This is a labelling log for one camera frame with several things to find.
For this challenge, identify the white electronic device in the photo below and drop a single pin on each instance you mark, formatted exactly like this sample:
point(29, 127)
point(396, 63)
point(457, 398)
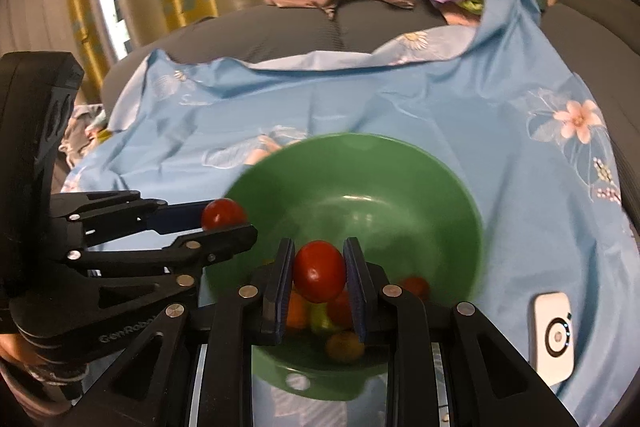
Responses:
point(552, 337)

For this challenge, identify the green bowl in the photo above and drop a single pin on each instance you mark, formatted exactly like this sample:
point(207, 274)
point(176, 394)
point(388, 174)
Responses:
point(400, 187)

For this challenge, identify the small yellow-orange fruit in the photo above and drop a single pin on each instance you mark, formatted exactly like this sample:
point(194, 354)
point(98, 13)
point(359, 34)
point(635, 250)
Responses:
point(345, 347)

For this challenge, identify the pile of mixed clothes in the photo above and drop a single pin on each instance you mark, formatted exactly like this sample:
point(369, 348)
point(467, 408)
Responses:
point(82, 132)

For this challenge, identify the orange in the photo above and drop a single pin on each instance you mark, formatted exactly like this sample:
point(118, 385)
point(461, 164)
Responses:
point(296, 312)

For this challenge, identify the yellow-green garment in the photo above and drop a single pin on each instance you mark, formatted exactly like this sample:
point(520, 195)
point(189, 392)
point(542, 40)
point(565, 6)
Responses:
point(472, 5)

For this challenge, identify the blue floral cloth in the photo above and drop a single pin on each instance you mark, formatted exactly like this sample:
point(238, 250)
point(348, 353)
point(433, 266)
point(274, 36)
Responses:
point(500, 147)

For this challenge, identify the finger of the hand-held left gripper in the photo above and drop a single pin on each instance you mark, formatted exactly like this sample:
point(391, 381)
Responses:
point(175, 217)
point(220, 243)

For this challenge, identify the person's left hand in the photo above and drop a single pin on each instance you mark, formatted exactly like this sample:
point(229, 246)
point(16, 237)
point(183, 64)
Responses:
point(17, 351)

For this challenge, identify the grey sofa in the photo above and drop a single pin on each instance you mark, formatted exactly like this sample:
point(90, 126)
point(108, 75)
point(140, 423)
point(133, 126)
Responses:
point(300, 29)

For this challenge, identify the red cherry tomato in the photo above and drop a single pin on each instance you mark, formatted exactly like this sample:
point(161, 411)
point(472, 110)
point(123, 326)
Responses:
point(222, 214)
point(341, 309)
point(416, 287)

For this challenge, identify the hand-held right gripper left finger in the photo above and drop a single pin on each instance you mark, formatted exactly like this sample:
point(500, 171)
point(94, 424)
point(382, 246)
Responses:
point(282, 289)

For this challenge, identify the large red tomato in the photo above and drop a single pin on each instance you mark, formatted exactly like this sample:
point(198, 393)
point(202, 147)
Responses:
point(320, 272)

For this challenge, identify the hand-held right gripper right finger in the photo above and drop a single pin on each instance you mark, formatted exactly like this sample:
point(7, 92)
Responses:
point(356, 289)

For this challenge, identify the small green fruit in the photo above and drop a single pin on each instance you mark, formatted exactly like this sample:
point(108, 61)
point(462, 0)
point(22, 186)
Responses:
point(320, 319)

